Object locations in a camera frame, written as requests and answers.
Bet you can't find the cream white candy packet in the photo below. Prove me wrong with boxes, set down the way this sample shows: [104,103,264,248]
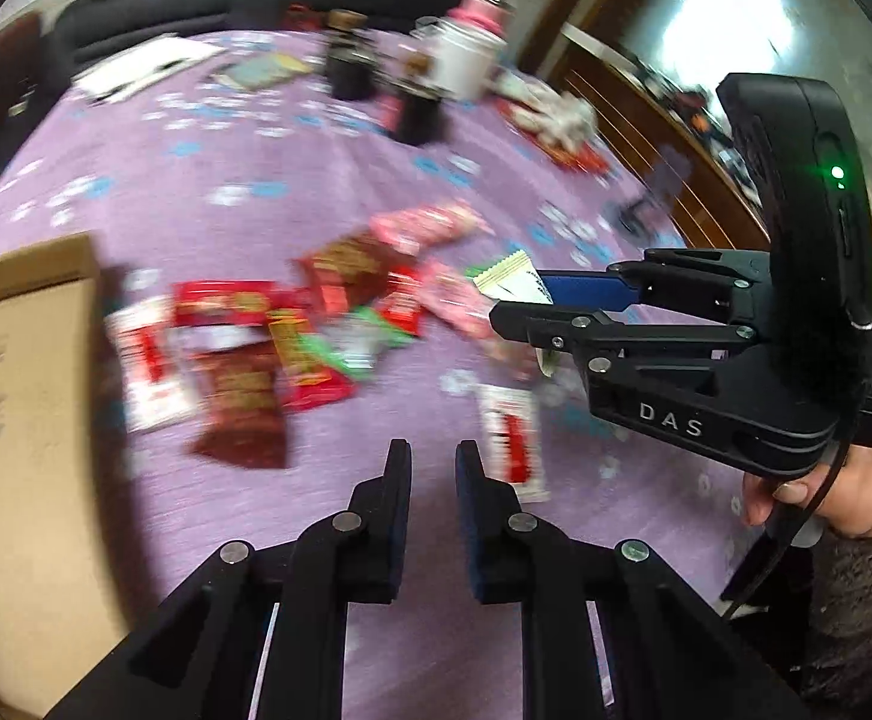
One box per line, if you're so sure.
[465,247,558,377]

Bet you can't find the white red snack packet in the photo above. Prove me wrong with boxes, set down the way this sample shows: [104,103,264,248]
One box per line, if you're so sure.
[477,385,548,504]

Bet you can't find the red candy packet with face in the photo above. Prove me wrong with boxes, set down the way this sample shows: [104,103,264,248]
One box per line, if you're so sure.
[171,280,311,327]

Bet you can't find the right hand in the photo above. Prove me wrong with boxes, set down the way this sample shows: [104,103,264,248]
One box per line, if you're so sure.
[742,445,872,538]

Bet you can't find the wooden cabinet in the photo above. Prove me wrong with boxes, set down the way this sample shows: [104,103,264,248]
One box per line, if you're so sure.
[514,0,872,347]

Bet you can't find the grey phone stand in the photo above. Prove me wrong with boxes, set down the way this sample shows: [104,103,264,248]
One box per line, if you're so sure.
[608,145,691,245]

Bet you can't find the pink cartoon snack bag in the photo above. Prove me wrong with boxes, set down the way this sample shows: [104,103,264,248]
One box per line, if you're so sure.
[416,260,507,362]

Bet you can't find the dark red snack bag front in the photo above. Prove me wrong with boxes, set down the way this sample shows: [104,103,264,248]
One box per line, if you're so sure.
[189,341,288,470]

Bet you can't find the red yellow label packet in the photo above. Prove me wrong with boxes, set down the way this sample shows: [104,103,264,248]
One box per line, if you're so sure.
[267,307,354,411]

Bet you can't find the red foil packet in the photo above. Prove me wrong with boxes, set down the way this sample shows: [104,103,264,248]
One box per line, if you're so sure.
[498,96,610,176]

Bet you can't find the small red packet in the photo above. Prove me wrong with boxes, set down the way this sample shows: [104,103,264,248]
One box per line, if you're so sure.
[374,270,423,337]

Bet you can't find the clear green edged packet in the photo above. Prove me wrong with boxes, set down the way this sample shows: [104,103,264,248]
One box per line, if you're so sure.
[301,307,415,382]

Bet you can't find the pink snack bag far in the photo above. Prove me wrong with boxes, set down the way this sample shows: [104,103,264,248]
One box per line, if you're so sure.
[369,200,493,257]

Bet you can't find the white gloves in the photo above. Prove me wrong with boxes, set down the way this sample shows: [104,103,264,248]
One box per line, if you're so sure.
[493,70,597,154]

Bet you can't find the white red striped packet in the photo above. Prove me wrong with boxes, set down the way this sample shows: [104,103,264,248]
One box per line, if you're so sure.
[106,296,197,433]

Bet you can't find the large dark red snack bag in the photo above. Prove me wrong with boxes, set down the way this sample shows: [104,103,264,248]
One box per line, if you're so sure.
[294,229,413,317]

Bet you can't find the black jar near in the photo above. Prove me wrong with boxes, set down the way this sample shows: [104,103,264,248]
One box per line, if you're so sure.
[381,52,444,146]

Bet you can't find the black jar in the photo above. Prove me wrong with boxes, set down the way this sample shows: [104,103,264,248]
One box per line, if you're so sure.
[324,8,379,101]
[381,52,444,146]

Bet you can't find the cardboard box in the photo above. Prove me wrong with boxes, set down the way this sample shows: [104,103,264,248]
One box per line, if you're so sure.
[0,234,127,717]

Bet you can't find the purple floral tablecloth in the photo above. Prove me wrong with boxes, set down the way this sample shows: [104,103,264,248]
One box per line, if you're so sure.
[0,29,783,720]

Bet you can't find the white cup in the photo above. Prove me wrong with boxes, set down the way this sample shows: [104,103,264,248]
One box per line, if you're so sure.
[413,16,506,103]

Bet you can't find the pink thermos bottle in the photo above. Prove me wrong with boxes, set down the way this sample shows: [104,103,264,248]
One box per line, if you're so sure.
[447,0,514,36]

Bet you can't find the black jar far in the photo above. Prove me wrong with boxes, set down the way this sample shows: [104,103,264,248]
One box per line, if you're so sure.
[324,8,379,101]

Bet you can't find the green booklet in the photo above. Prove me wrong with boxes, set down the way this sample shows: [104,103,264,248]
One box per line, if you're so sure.
[212,52,312,93]

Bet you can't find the black leather sofa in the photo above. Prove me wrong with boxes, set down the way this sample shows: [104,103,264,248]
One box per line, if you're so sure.
[52,0,483,62]

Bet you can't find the black pen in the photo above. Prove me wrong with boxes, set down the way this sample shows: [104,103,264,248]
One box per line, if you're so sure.
[91,57,200,104]

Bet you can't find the white notepad papers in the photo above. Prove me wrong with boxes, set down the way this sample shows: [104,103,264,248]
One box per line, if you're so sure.
[72,34,223,103]

